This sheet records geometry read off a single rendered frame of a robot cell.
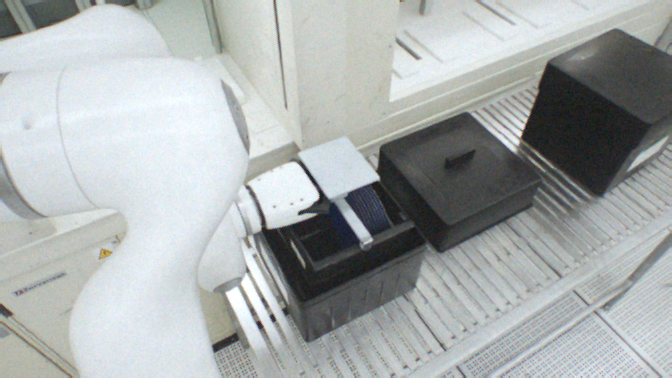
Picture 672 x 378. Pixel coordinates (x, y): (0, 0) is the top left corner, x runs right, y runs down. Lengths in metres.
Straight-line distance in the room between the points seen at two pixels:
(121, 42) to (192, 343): 0.25
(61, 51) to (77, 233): 0.78
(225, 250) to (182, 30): 1.11
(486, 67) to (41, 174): 1.32
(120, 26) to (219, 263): 0.35
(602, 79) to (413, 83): 0.47
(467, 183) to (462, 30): 0.65
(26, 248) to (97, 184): 0.86
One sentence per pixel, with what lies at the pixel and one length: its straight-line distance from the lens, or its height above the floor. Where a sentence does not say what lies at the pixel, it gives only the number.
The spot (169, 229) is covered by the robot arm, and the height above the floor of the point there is 1.44.
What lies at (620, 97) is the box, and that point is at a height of 1.01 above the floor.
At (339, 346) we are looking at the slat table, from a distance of 1.00.
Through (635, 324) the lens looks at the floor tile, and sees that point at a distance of 2.17.
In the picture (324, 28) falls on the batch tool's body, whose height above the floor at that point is 1.18.
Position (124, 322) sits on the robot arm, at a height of 1.38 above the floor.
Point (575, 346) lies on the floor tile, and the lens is 2.01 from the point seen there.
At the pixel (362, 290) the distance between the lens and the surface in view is 0.92.
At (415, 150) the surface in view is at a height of 0.86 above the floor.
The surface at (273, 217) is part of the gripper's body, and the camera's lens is 0.77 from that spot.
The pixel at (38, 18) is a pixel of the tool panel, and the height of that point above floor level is 0.90.
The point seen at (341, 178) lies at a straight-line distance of 0.80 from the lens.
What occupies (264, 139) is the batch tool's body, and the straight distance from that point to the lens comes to 1.20.
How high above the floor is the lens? 1.68
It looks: 50 degrees down
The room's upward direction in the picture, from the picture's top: straight up
